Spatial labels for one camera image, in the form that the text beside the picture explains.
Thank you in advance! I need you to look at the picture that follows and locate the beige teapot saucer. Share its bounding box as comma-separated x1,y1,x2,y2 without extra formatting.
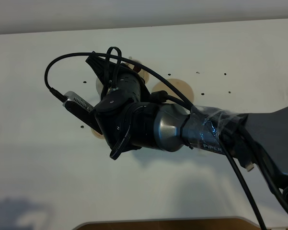
152,79,194,103

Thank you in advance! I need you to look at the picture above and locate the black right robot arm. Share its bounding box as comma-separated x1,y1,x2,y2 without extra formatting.
86,53,288,213

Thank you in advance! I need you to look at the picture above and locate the near beige cup saucer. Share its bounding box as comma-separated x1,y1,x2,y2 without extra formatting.
91,129,104,139

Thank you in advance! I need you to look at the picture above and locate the black right camera cable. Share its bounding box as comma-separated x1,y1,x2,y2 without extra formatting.
44,46,269,230

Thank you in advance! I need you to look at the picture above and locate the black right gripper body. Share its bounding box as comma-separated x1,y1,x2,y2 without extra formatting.
86,52,150,113

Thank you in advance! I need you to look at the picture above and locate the beige ceramic teapot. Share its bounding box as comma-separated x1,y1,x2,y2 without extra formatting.
95,78,104,99

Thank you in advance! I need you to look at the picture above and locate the beige cup saucer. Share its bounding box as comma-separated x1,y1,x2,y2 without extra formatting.
124,62,150,84
91,129,104,139

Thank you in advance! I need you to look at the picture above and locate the far beige cup saucer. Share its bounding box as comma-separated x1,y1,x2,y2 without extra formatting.
124,62,150,84

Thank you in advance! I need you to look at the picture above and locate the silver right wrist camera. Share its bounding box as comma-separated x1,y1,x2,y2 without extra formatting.
63,91,102,135

